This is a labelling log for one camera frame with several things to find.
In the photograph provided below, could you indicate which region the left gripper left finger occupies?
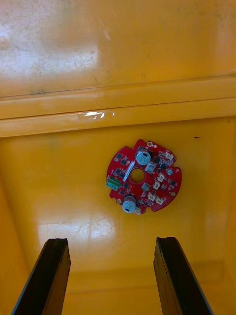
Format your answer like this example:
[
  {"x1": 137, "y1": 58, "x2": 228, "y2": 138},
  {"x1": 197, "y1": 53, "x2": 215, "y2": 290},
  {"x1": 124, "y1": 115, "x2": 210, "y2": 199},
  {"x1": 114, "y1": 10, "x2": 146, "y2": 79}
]
[{"x1": 11, "y1": 237, "x2": 72, "y2": 315}]

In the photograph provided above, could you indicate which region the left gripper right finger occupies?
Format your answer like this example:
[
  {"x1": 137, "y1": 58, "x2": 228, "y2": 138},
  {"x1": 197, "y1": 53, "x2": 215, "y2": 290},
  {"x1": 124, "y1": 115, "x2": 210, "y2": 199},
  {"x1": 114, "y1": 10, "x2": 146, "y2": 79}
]
[{"x1": 153, "y1": 236, "x2": 214, "y2": 315}]

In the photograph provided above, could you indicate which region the yellow-orange plastic bin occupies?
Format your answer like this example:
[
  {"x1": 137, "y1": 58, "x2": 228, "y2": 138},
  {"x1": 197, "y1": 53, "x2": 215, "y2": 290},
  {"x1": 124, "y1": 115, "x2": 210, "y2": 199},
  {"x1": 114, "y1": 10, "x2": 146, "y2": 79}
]
[
  {"x1": 0, "y1": 97, "x2": 236, "y2": 315},
  {"x1": 0, "y1": 0, "x2": 236, "y2": 121}
]

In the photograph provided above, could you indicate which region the round red circuit board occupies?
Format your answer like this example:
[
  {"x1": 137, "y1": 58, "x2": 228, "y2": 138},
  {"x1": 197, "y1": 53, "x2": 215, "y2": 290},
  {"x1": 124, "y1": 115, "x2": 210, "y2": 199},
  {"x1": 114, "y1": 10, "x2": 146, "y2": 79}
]
[{"x1": 106, "y1": 139, "x2": 182, "y2": 216}]

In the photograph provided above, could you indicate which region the clear tape strip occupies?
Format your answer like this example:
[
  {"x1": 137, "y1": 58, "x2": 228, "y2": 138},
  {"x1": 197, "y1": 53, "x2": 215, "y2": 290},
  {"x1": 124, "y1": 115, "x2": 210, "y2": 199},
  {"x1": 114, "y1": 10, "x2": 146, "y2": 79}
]
[{"x1": 78, "y1": 110, "x2": 116, "y2": 122}]

